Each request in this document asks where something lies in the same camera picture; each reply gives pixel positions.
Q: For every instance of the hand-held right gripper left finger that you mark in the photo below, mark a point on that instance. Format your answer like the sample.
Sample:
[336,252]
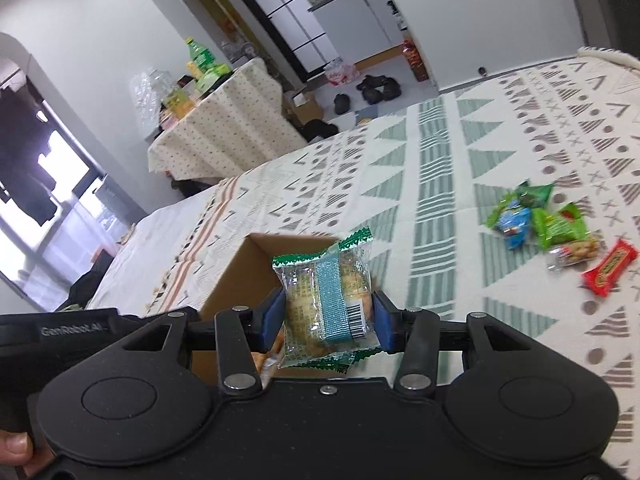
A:
[272,317]

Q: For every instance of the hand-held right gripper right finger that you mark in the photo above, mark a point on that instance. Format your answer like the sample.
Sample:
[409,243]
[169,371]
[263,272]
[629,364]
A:
[382,322]

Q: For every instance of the clear teal cake packet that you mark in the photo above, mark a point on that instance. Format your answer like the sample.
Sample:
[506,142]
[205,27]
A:
[325,300]

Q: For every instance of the brown cardboard box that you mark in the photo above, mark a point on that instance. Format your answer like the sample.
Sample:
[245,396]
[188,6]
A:
[295,247]

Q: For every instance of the pile of snack packets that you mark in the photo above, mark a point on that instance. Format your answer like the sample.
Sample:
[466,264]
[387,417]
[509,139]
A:
[560,227]

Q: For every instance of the person's left hand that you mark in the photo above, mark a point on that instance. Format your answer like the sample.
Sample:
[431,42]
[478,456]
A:
[15,450]

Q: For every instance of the white bedsheet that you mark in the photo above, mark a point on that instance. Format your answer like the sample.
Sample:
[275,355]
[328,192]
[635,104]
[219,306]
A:
[150,250]

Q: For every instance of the patterned bed blanket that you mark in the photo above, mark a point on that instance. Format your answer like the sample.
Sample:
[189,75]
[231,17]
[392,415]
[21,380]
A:
[440,160]

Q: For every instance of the black hanging garment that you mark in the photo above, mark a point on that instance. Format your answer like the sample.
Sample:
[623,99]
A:
[30,160]

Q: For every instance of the black clothes heap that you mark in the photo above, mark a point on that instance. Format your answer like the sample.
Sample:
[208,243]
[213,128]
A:
[320,130]

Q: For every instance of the round table with dotted cloth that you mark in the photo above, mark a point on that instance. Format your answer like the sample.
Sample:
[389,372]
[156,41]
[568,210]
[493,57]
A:
[225,125]

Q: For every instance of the small cardboard box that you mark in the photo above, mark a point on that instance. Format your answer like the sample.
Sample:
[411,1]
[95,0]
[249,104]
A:
[305,107]

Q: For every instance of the black slipper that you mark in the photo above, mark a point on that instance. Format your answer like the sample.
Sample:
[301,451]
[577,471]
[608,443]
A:
[385,94]
[375,81]
[343,104]

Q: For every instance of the clear bottle with yellow drink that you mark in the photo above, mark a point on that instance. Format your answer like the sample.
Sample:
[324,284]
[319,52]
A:
[180,102]

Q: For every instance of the white plastic packaging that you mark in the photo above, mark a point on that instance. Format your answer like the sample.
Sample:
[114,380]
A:
[142,105]

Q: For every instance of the green box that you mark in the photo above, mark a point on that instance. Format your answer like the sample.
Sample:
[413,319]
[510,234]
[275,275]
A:
[215,74]

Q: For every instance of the pink plastic bag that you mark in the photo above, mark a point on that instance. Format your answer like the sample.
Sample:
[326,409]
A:
[340,74]

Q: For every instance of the red oil bottle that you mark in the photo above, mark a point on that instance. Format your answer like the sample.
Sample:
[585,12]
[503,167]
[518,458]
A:
[415,57]

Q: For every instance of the electric fan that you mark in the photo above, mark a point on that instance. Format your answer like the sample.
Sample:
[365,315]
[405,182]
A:
[240,51]

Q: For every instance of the green soda bottle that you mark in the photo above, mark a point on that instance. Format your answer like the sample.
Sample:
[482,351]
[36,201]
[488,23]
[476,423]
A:
[200,55]

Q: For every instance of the black framed sliding door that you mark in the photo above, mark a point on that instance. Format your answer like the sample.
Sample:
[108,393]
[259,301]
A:
[300,25]

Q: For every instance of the white cabinet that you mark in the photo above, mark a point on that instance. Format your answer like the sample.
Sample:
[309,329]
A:
[360,20]

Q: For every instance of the black spray bottle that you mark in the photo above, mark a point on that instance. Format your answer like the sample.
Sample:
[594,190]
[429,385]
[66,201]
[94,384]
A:
[395,10]

